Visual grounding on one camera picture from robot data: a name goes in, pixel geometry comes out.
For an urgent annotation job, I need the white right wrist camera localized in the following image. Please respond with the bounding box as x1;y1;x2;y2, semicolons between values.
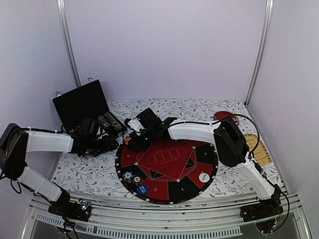
124;118;144;132

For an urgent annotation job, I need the orange big blind button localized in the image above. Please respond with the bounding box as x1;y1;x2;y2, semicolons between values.
124;137;131;144

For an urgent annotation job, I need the white dealer button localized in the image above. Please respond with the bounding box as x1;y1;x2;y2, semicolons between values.
198;172;210;183

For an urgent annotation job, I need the poker chip stack teal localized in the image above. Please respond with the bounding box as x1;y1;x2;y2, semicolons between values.
122;171;135;183

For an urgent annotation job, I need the aluminium frame post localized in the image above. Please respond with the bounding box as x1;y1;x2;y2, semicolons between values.
56;0;81;88
245;0;274;107

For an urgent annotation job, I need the red floral round plate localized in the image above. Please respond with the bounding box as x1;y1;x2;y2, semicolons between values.
213;111;239;125

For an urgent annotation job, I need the black poker chip case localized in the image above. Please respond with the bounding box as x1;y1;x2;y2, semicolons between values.
52;80;127;157

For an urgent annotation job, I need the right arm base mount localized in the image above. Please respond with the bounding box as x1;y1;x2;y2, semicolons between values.
240;199;284;234

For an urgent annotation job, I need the blue small blind button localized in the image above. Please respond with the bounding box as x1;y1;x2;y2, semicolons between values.
137;184;149;195

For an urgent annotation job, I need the floral table cloth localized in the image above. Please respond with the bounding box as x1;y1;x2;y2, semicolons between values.
51;99;256;200

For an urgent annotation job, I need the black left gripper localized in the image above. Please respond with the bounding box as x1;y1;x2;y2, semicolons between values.
87;134;119;157

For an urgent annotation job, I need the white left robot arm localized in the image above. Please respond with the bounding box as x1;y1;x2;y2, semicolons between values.
0;118;119;216

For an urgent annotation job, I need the left aluminium frame post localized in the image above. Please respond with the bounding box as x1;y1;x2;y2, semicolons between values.
56;0;81;88

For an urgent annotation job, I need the round red black poker mat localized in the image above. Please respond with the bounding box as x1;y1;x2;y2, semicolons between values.
115;140;218;205

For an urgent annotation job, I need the poker chip row right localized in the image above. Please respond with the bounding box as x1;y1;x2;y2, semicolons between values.
97;112;125;134

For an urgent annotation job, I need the poker chip stack red top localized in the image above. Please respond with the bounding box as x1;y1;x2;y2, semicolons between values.
132;175;143;185

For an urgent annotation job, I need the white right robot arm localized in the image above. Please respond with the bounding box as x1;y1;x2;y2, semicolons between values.
124;108;280;217

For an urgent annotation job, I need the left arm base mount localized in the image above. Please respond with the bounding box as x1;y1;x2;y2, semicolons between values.
48;197;92;222

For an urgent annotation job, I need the right aluminium frame post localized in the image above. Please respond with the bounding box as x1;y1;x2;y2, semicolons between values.
245;0;274;107

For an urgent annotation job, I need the woven bamboo tray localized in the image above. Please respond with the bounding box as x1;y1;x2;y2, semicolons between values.
244;134;272;166

